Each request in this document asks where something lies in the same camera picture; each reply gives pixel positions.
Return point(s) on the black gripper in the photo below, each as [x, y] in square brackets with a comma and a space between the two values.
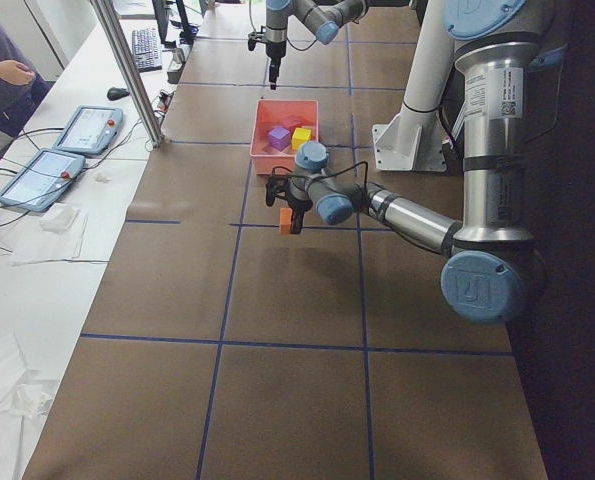
[276, 52]
[294, 204]

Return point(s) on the orange foam block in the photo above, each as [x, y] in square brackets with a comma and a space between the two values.
[285, 221]

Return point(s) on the pink foam cube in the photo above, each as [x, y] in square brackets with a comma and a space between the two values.
[291, 122]

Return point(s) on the purple foam cube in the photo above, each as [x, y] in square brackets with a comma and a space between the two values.
[279, 138]

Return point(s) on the yellow foam cube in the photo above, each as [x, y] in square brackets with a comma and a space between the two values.
[300, 136]

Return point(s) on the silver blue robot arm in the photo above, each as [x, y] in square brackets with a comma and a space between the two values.
[323, 22]
[467, 84]

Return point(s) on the pink plastic bin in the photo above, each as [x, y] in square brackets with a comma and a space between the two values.
[269, 114]

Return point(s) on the person hand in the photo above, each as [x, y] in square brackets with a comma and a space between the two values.
[16, 73]

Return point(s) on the black monitor stand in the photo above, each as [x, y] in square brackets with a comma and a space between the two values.
[174, 13]

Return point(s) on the black keyboard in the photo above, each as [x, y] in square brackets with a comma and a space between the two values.
[146, 49]

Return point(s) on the black computer mouse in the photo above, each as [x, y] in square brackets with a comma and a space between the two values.
[116, 93]

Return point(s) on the far blue teach pendant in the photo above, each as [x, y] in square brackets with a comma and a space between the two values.
[90, 130]

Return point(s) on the blue teach pendant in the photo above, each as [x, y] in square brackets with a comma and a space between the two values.
[90, 130]
[43, 180]

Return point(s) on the clear plastic bag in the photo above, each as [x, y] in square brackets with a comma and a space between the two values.
[59, 218]

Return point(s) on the near blue teach pendant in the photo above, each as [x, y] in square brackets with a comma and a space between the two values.
[43, 180]

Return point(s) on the person dark shirt torso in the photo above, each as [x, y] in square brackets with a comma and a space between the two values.
[18, 103]

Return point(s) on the white paper sheets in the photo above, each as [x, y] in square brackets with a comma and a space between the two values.
[31, 245]

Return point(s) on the crumpled white tissue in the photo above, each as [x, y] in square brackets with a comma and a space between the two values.
[31, 400]

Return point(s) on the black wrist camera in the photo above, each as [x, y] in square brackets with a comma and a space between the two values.
[274, 189]

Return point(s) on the aluminium frame post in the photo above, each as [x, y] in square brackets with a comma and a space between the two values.
[111, 25]

